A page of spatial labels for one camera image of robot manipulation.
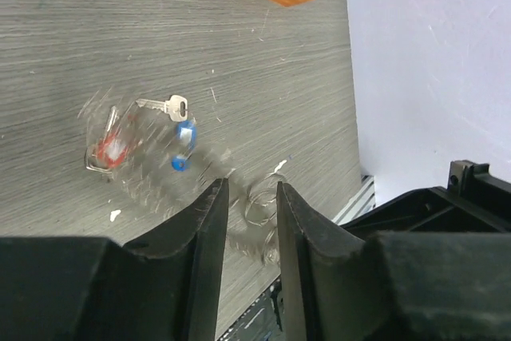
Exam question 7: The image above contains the slotted cable duct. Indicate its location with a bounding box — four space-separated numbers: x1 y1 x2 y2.
332 176 376 225

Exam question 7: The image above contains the red plastic key tag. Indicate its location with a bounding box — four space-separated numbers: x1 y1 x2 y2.
85 105 135 173

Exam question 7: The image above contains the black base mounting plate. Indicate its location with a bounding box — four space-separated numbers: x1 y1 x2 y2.
218 277 286 341

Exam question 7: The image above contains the large metal disc keyring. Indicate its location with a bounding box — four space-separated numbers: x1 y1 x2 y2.
76 85 288 267

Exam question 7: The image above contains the silver key with blue tag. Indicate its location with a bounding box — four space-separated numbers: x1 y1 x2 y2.
136 95 197 172

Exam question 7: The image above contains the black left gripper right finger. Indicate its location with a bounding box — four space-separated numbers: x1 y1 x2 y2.
277 183 510 340

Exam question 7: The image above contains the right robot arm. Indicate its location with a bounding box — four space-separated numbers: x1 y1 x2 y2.
342 160 510 240

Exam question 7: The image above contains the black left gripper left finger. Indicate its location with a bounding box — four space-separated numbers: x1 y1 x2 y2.
1 179 229 340

